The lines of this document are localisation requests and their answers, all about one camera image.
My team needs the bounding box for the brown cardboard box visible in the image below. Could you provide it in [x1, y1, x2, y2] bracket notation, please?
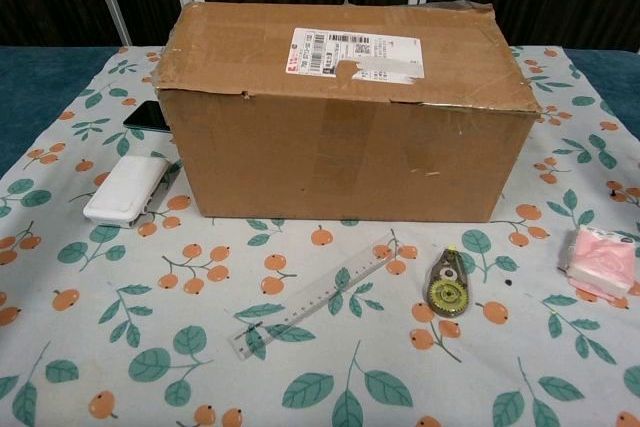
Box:
[151, 0, 544, 224]

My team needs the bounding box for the clear plastic ruler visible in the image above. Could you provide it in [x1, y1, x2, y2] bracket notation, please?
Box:
[227, 241, 397, 363]

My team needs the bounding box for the correction tape dispenser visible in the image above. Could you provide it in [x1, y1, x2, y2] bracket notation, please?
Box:
[425, 246, 472, 320]

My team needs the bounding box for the black smartphone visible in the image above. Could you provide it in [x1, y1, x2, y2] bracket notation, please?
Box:
[123, 100, 172, 134]

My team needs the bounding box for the white power bank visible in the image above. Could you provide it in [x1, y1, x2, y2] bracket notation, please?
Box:
[82, 155, 169, 230]

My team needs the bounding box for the floral orange green tablecloth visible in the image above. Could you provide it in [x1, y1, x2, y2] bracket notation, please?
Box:
[0, 44, 640, 427]

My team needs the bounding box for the pink tissue pack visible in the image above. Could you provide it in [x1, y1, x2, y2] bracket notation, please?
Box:
[564, 225, 640, 304]

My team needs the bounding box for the teal table cover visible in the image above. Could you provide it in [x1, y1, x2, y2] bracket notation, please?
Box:
[0, 44, 640, 183]

